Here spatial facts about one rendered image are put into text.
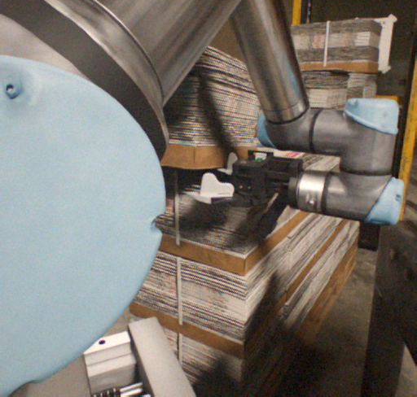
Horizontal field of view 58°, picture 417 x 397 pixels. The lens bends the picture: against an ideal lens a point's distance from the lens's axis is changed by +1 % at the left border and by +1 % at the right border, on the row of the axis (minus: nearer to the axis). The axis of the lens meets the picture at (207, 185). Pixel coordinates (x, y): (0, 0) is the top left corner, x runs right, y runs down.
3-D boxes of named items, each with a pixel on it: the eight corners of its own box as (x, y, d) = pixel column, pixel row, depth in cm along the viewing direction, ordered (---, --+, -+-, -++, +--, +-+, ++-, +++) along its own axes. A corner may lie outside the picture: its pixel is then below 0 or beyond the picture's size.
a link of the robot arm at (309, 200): (331, 202, 68) (318, 225, 62) (306, 198, 70) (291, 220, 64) (333, 163, 64) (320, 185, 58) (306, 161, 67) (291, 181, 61)
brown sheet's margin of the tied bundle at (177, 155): (129, 160, 77) (130, 139, 77) (202, 158, 102) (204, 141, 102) (194, 169, 69) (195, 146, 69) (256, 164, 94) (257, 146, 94)
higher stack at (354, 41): (274, 267, 215) (287, 23, 180) (292, 248, 240) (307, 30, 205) (344, 286, 195) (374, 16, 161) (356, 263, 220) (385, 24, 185)
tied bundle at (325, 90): (223, 135, 144) (224, 72, 138) (256, 128, 168) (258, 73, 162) (322, 143, 125) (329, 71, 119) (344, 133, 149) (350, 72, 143)
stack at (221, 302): (132, 415, 121) (116, 160, 98) (274, 267, 216) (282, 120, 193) (240, 482, 101) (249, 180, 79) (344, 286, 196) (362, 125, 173)
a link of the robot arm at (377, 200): (407, 170, 60) (399, 220, 62) (335, 162, 65) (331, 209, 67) (403, 180, 53) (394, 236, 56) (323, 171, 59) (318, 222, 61)
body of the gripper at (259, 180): (245, 148, 72) (308, 154, 66) (248, 188, 76) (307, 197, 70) (227, 163, 66) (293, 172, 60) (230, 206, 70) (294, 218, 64)
